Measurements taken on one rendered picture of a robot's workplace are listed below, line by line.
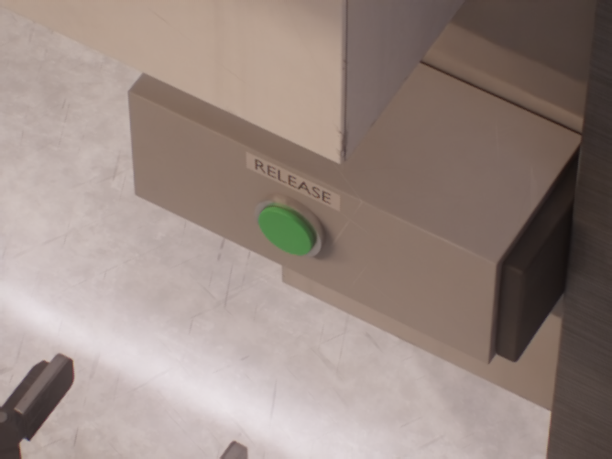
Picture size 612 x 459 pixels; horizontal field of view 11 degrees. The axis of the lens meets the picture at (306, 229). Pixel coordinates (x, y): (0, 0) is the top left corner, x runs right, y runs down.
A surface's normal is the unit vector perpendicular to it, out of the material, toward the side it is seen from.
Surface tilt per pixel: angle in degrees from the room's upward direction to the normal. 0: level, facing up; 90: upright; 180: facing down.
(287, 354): 0
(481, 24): 90
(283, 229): 90
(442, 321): 90
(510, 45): 90
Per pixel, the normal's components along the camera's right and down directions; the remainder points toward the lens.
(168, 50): -0.51, 0.69
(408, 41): 0.86, 0.41
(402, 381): 0.00, -0.60
